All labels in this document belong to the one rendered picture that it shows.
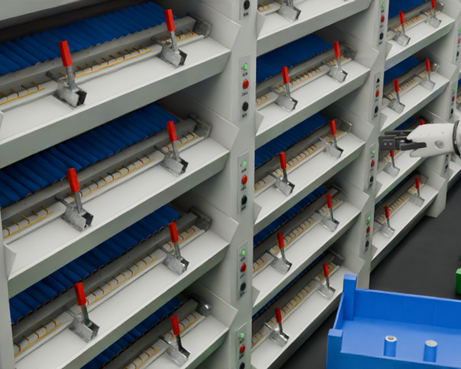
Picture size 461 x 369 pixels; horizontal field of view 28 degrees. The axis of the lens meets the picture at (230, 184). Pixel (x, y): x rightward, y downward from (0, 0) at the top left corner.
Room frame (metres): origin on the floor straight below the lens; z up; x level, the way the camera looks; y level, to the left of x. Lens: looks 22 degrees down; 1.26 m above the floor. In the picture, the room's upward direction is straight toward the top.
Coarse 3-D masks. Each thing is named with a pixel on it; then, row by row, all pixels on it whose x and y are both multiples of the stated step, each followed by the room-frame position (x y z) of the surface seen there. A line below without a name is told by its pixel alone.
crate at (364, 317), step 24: (360, 288) 1.34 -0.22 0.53; (360, 312) 1.34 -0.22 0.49; (384, 312) 1.33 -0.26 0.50; (408, 312) 1.32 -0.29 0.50; (432, 312) 1.31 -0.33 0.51; (456, 312) 1.30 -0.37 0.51; (336, 336) 1.15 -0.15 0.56; (360, 336) 1.28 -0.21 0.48; (384, 336) 1.28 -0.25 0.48; (408, 336) 1.28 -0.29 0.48; (432, 336) 1.28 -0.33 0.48; (456, 336) 1.28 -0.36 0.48; (336, 360) 1.15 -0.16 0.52; (360, 360) 1.14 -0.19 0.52; (384, 360) 1.13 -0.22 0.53; (408, 360) 1.13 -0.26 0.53; (456, 360) 1.21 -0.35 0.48
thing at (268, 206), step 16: (320, 112) 2.30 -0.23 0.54; (336, 112) 2.28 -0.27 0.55; (352, 128) 2.25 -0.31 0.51; (368, 128) 2.23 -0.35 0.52; (320, 144) 2.14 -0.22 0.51; (352, 144) 2.19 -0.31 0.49; (320, 160) 2.06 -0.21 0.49; (336, 160) 2.09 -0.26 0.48; (352, 160) 2.20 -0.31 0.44; (272, 176) 1.92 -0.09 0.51; (288, 176) 1.94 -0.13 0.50; (304, 176) 1.96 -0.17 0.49; (320, 176) 1.99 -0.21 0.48; (256, 192) 1.83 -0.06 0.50; (272, 192) 1.86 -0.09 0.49; (304, 192) 1.94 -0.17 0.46; (256, 208) 1.71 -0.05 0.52; (272, 208) 1.80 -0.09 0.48; (288, 208) 1.88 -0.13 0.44; (256, 224) 1.72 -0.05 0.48
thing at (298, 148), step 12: (336, 120) 2.24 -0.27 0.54; (324, 132) 2.16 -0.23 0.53; (336, 132) 2.20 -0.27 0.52; (300, 144) 2.05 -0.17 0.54; (312, 144) 2.10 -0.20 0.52; (288, 156) 1.98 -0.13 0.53; (300, 156) 2.03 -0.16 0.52; (264, 168) 1.89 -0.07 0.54; (276, 168) 1.94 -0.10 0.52; (288, 168) 1.96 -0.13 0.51
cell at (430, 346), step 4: (428, 340) 1.16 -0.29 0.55; (432, 340) 1.16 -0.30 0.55; (424, 344) 1.15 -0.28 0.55; (428, 344) 1.15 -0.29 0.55; (432, 344) 1.15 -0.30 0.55; (436, 344) 1.15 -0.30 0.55; (424, 348) 1.15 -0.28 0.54; (428, 348) 1.14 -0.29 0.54; (432, 348) 1.14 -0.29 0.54; (436, 348) 1.15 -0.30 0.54; (424, 352) 1.15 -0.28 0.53; (428, 352) 1.14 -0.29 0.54; (432, 352) 1.14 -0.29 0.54; (436, 352) 1.15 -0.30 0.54; (424, 356) 1.15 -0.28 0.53; (428, 356) 1.14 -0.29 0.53; (432, 356) 1.14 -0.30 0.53; (424, 360) 1.15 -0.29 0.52; (428, 360) 1.14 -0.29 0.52; (432, 360) 1.14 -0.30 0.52
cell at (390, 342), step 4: (388, 336) 1.17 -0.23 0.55; (392, 336) 1.17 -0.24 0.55; (384, 340) 1.17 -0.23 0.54; (388, 340) 1.16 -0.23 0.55; (392, 340) 1.16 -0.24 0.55; (396, 340) 1.16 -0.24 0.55; (384, 344) 1.17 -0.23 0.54; (388, 344) 1.16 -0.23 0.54; (392, 344) 1.16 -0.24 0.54; (396, 344) 1.16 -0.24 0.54; (384, 348) 1.17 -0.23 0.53; (388, 348) 1.16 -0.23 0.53; (392, 348) 1.16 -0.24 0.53; (396, 348) 1.16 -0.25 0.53; (384, 352) 1.16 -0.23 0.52; (388, 352) 1.16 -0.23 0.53; (392, 352) 1.16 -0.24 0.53; (388, 356) 1.16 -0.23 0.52; (392, 356) 1.16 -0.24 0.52
